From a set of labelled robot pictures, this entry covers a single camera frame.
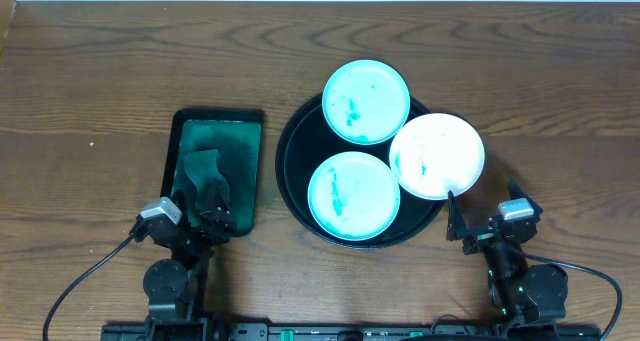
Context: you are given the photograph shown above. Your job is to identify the white plate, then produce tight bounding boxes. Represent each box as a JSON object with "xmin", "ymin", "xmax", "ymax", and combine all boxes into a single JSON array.
[{"xmin": 389, "ymin": 113, "xmax": 485, "ymax": 200}]

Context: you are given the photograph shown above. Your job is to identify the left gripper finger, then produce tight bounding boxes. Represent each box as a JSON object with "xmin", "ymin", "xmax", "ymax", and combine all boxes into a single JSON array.
[
  {"xmin": 199, "ymin": 179, "xmax": 234, "ymax": 231},
  {"xmin": 170, "ymin": 189, "xmax": 188, "ymax": 216}
]

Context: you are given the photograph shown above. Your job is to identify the round black tray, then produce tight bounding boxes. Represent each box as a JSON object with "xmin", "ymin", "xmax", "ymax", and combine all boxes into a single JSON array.
[{"xmin": 275, "ymin": 94, "xmax": 444, "ymax": 249}]

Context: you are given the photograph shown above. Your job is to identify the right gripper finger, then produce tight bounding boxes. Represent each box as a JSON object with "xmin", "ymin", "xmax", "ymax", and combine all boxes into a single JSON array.
[
  {"xmin": 446, "ymin": 191, "xmax": 468, "ymax": 241},
  {"xmin": 507, "ymin": 179, "xmax": 540, "ymax": 212}
]

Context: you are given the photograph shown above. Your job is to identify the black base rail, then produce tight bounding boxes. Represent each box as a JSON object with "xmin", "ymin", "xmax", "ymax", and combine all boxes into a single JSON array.
[{"xmin": 100, "ymin": 321, "xmax": 600, "ymax": 341}]

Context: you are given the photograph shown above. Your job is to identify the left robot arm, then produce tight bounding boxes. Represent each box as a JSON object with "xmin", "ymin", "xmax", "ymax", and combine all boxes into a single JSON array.
[{"xmin": 130, "ymin": 179, "xmax": 237, "ymax": 341}]

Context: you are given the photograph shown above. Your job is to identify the black rectangular water tray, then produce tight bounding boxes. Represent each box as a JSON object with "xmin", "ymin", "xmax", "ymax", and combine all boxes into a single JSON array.
[{"xmin": 160, "ymin": 108, "xmax": 263, "ymax": 237}]

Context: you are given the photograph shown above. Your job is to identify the green sponge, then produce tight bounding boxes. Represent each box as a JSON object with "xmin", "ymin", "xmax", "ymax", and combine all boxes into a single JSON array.
[{"xmin": 184, "ymin": 149, "xmax": 230, "ymax": 211}]

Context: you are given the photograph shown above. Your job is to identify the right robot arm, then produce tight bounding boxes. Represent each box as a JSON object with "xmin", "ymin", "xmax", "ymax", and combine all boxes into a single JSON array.
[{"xmin": 446, "ymin": 180, "xmax": 568, "ymax": 326}]

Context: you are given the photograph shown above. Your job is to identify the right black cable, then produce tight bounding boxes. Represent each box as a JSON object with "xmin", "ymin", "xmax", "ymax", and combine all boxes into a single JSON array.
[{"xmin": 519, "ymin": 250, "xmax": 624, "ymax": 341}]

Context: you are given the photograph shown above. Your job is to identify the pale green plate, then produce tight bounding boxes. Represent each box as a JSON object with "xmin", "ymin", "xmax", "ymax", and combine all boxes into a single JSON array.
[
  {"xmin": 321, "ymin": 60, "xmax": 411, "ymax": 146},
  {"xmin": 307, "ymin": 151, "xmax": 401, "ymax": 242}
]

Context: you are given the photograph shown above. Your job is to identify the left black cable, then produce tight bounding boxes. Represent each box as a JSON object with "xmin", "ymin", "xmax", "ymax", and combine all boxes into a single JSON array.
[{"xmin": 41, "ymin": 233, "xmax": 137, "ymax": 341}]

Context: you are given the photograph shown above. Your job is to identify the black cable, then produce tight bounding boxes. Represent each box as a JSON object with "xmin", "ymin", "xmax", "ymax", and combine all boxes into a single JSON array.
[
  {"xmin": 41, "ymin": 233, "xmax": 137, "ymax": 341},
  {"xmin": 519, "ymin": 250, "xmax": 624, "ymax": 341}
]

